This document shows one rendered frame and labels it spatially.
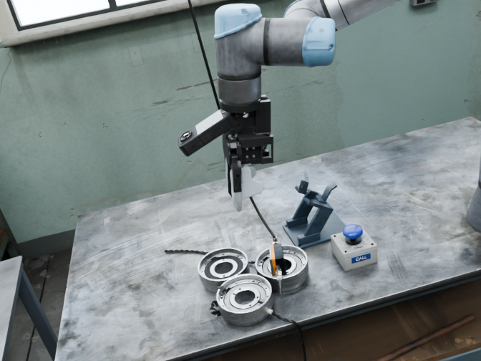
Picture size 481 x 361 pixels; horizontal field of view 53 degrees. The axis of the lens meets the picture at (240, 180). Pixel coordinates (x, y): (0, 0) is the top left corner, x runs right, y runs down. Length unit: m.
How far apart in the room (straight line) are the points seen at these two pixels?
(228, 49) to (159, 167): 1.86
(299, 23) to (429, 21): 2.08
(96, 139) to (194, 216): 1.37
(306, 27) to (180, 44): 1.67
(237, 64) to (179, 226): 0.55
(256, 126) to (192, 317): 0.39
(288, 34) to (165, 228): 0.64
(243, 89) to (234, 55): 0.06
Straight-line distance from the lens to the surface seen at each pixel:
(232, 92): 0.82
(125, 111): 2.50
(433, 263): 1.04
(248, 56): 0.80
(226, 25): 0.79
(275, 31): 0.79
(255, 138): 0.85
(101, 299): 1.10
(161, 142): 2.56
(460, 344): 1.23
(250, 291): 0.95
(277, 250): 0.97
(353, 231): 0.99
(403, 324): 1.26
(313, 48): 0.78
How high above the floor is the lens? 1.46
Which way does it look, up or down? 29 degrees down
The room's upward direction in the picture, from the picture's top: 11 degrees counter-clockwise
